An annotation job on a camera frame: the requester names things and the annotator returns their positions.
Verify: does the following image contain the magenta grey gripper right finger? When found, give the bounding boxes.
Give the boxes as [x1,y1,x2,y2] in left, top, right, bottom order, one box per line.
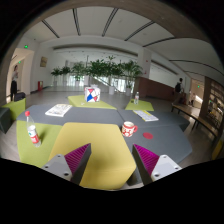
[132,144,181,185]

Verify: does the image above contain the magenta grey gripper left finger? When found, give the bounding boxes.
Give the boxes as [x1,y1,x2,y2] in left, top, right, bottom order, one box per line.
[42,143,92,185]

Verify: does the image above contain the red-capped water bottle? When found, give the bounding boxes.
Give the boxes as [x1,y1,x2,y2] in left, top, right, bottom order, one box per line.
[25,111,41,147]

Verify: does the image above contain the far clear water bottle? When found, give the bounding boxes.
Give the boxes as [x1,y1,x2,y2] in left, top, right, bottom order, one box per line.
[134,92,139,104]

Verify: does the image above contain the grey table section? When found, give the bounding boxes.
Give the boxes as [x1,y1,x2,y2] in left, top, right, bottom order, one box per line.
[16,104,194,186]

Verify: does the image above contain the yellow table section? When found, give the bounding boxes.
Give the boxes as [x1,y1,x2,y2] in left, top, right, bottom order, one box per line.
[49,122,136,190]

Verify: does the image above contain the red white patterned mug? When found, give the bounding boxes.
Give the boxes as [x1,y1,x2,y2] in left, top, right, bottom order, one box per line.
[121,121,138,137]

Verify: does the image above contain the right open magazine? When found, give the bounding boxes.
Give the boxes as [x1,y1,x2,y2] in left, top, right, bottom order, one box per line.
[134,110,158,122]

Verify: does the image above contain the green far right table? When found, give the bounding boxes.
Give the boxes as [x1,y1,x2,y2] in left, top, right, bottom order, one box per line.
[126,99,154,111]

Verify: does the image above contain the green table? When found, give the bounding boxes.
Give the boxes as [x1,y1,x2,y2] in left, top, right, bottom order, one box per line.
[126,99,154,111]
[68,95,115,109]

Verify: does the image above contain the green far left table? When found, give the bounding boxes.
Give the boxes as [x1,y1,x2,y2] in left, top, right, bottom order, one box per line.
[68,95,115,109]

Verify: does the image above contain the long wooden bench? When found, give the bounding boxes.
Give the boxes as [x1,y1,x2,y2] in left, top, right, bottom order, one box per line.
[171,105,218,137]

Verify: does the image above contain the red blue white cube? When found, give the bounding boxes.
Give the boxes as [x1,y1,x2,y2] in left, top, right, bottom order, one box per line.
[84,87,100,102]

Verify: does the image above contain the green chair at left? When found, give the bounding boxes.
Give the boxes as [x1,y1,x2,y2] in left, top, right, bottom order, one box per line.
[3,99,26,120]

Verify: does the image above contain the walking person white shirt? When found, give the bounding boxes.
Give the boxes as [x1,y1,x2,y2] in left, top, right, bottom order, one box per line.
[173,78,184,105]

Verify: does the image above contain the wooden bookshelf at right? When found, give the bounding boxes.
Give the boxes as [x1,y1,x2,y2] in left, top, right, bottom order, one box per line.
[200,77,224,130]

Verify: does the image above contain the potted plants row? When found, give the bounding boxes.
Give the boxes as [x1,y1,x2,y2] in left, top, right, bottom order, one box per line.
[51,56,143,90]

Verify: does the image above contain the person standing at left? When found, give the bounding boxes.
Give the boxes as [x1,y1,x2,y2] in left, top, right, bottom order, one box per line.
[10,65,18,101]

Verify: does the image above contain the red bin by wall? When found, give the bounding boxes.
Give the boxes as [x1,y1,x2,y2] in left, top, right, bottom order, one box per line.
[38,81,43,91]

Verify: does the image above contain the framed wall picture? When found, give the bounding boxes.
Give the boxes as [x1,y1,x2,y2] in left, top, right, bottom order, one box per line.
[40,57,48,67]

